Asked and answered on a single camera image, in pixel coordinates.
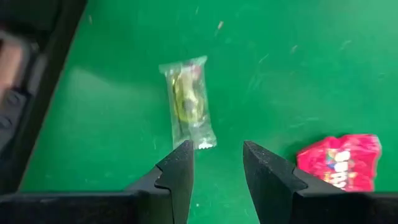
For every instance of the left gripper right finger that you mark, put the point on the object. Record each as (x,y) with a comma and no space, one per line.
(270,183)

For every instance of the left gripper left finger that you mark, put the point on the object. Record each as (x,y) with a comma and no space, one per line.
(177,180)

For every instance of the red candy packet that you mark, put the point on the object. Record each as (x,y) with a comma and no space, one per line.
(342,161)

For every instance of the clear candy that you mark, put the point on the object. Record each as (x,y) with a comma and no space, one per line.
(188,99)

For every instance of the green table mat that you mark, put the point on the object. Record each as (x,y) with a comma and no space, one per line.
(280,77)

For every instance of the black table frame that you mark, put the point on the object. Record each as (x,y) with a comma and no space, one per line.
(40,93)

